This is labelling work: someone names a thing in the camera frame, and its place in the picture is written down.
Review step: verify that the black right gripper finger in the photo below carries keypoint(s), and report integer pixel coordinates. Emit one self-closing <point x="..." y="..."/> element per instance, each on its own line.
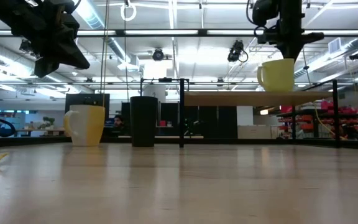
<point x="290" y="54"/>

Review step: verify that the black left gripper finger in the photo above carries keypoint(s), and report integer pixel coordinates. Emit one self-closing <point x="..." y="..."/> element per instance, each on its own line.
<point x="75" y="57"/>
<point x="47" y="67"/>

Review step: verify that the pale yellow mug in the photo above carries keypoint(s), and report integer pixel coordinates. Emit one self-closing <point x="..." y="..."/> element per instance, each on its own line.
<point x="278" y="76"/>

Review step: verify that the white mug orange inside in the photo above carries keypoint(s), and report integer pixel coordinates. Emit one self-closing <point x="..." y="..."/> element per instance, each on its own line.
<point x="85" y="126"/>

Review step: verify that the tall black cup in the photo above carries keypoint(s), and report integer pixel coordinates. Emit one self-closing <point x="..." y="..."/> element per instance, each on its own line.
<point x="144" y="121"/>

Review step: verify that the black monitor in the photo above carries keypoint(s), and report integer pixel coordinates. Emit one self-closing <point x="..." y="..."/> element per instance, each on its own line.
<point x="79" y="99"/>

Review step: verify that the potted green plant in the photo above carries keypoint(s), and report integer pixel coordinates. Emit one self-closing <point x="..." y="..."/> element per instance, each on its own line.
<point x="47" y="123"/>

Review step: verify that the person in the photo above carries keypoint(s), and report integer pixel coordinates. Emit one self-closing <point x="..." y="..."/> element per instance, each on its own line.
<point x="118" y="120"/>

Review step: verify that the rack with red bins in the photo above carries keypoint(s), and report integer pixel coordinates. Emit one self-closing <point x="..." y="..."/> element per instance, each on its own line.
<point x="346" y="116"/>

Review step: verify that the white round column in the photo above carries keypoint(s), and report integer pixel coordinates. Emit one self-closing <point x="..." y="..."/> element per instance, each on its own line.
<point x="158" y="91"/>

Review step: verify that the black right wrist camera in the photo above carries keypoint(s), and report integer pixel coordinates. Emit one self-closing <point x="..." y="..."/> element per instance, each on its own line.
<point x="264" y="12"/>

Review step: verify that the silver ventilation duct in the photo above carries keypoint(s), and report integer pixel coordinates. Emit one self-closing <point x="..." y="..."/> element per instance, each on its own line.
<point x="95" y="18"/>

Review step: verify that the round black ceiling camera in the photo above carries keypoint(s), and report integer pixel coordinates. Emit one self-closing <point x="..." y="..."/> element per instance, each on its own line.
<point x="158" y="54"/>

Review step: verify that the black table frame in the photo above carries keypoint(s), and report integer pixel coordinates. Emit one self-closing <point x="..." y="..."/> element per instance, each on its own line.
<point x="228" y="142"/>

